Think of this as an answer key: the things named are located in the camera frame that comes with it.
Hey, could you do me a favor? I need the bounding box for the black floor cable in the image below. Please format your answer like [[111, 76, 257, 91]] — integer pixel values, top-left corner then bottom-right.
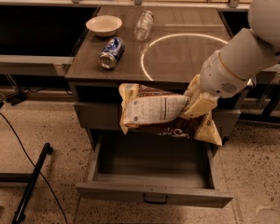
[[0, 109, 69, 224]]

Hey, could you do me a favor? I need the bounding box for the clear plastic water bottle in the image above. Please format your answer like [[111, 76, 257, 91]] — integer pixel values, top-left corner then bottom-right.
[[133, 10, 154, 41]]

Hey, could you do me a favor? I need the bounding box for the open lower grey drawer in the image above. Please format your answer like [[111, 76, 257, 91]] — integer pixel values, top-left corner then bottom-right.
[[77, 132, 232, 208]]

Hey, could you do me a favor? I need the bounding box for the white ceramic bowl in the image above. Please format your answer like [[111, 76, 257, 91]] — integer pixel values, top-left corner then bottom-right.
[[86, 15, 122, 37]]

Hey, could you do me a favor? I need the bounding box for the closed upper grey drawer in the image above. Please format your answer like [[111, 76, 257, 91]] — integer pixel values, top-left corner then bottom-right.
[[74, 102, 241, 137]]

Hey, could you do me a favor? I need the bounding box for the brown chip bag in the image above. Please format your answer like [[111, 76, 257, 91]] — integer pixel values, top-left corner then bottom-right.
[[119, 83, 222, 146]]

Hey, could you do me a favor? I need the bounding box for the black metal stand leg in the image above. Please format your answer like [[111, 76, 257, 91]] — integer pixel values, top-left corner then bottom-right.
[[12, 143, 53, 224]]

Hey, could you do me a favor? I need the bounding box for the grey metal rail frame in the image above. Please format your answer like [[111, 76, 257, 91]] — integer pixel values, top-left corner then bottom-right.
[[0, 54, 74, 77]]

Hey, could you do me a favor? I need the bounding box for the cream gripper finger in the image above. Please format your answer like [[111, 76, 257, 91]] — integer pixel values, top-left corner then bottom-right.
[[184, 75, 200, 97], [182, 92, 218, 119]]

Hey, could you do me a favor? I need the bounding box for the blue soda can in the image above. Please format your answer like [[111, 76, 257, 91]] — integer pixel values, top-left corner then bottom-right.
[[98, 36, 125, 70]]

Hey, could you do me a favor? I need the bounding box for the grey drawer cabinet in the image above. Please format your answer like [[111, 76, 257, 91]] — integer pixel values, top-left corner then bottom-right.
[[64, 5, 254, 209]]

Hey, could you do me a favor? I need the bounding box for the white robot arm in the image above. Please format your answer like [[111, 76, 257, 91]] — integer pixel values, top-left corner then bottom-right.
[[182, 0, 280, 119]]

